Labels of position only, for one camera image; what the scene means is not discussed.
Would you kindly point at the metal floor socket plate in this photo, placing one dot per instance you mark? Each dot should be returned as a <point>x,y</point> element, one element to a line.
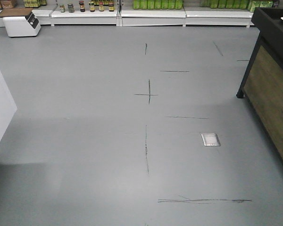
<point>210,139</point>

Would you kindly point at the black wooden produce stand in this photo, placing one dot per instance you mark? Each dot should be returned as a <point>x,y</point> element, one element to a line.
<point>262,84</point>

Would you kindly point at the white supermarket shelf unit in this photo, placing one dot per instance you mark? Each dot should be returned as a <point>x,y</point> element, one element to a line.
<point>139,12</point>

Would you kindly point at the white box scale device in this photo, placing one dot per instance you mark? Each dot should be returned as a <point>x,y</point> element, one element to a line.
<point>22,26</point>

